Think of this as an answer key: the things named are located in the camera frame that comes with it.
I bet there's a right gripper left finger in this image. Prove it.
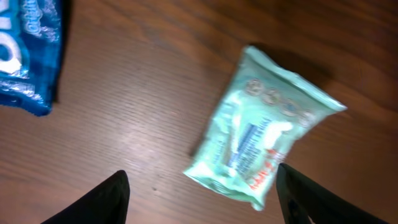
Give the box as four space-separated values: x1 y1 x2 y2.
43 170 130 224

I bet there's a blue Oreo cookie pack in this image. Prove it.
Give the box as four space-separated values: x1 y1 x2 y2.
1 0 64 116

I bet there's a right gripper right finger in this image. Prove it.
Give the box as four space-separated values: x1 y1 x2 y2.
276 163 385 224

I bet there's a teal wet wipes pack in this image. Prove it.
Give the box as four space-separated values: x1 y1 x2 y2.
185 46 345 211

